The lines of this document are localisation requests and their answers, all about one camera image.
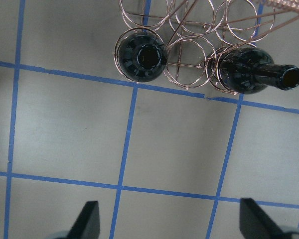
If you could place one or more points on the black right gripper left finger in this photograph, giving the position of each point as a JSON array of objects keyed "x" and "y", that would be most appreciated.
[{"x": 87, "y": 224}]

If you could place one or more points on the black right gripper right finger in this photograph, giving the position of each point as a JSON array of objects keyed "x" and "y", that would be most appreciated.
[{"x": 254, "y": 223}]

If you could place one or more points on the dark wine bottle left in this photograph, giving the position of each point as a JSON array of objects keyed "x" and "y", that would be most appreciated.
[{"x": 250, "y": 70}]

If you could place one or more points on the dark wine bottle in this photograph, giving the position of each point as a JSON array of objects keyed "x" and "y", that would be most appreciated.
[
  {"x": 250, "y": 70},
  {"x": 142, "y": 57}
]

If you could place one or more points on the dark wine bottle right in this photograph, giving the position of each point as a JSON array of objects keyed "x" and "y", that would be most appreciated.
[{"x": 142, "y": 57}]

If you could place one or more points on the copper wire bottle basket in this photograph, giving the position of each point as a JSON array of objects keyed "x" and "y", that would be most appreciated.
[{"x": 196, "y": 33}]

